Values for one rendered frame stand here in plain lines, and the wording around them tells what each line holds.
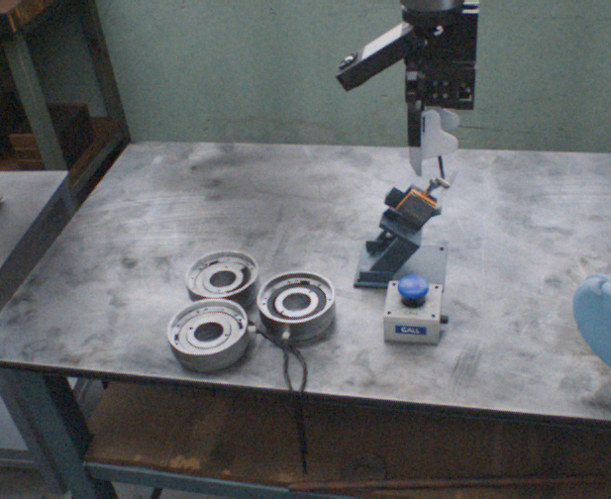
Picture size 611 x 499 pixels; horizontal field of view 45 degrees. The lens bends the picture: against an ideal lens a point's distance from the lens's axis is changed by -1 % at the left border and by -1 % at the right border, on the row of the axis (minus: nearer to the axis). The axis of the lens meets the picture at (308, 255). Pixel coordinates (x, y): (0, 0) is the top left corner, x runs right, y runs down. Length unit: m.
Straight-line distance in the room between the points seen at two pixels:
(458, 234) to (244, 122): 1.72
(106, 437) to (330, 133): 1.70
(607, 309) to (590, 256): 0.39
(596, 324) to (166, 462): 0.71
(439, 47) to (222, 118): 1.96
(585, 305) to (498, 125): 1.90
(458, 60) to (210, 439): 0.70
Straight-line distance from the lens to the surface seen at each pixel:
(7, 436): 1.84
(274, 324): 0.97
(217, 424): 1.24
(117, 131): 2.91
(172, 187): 1.34
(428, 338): 0.96
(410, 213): 1.01
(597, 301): 0.76
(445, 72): 0.88
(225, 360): 0.95
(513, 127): 2.65
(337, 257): 1.11
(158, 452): 1.23
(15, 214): 1.63
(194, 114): 2.83
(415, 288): 0.94
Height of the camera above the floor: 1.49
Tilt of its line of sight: 38 degrees down
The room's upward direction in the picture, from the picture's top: 6 degrees counter-clockwise
